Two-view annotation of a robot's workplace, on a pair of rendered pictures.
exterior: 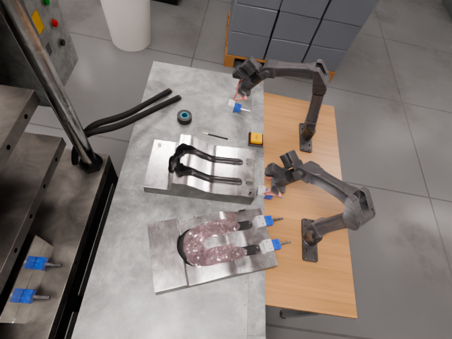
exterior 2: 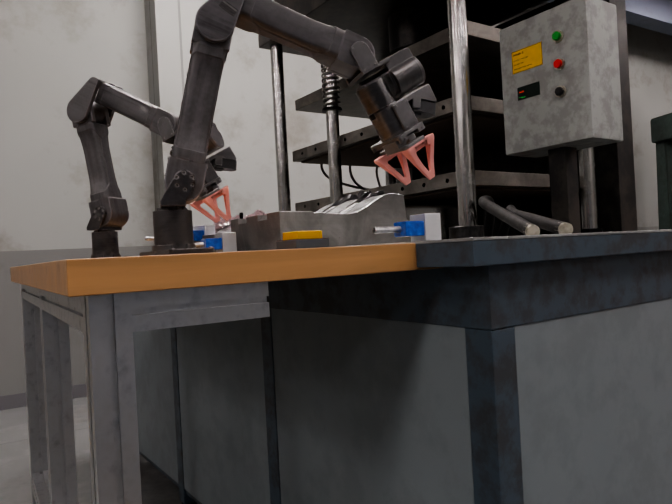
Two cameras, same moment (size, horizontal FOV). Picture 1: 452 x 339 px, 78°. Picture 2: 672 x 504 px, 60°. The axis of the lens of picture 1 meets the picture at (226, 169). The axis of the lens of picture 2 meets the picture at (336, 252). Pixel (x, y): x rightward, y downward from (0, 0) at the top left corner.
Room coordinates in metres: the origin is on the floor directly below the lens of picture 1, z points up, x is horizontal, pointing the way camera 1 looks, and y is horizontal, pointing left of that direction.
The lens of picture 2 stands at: (2.08, -0.52, 0.79)
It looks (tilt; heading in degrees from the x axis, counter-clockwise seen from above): 0 degrees down; 156
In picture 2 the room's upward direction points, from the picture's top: 3 degrees counter-clockwise
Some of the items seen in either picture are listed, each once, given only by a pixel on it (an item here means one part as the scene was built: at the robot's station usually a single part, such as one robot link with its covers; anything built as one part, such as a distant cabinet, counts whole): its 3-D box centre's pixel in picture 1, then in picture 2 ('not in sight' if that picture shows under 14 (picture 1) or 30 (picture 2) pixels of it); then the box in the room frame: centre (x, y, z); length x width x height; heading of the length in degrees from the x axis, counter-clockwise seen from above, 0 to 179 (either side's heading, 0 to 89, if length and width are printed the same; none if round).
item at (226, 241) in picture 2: (270, 194); (207, 244); (0.65, -0.24, 0.83); 0.13 x 0.05 x 0.05; 97
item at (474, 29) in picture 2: not in sight; (426, 84); (-0.11, 0.91, 1.52); 1.10 x 0.70 x 0.05; 11
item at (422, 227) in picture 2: (239, 107); (404, 229); (1.13, 0.03, 0.83); 0.13 x 0.05 x 0.05; 93
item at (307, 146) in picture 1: (307, 133); (173, 232); (1.09, -0.38, 0.84); 0.20 x 0.07 x 0.08; 8
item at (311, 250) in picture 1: (312, 237); (105, 246); (0.50, -0.47, 0.84); 0.20 x 0.07 x 0.08; 8
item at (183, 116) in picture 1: (184, 117); (466, 233); (0.96, 0.30, 0.82); 0.08 x 0.08 x 0.04
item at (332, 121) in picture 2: not in sight; (335, 180); (-0.20, 0.49, 1.10); 0.05 x 0.05 x 1.30
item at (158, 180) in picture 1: (202, 167); (337, 223); (0.66, 0.11, 0.87); 0.50 x 0.26 x 0.14; 101
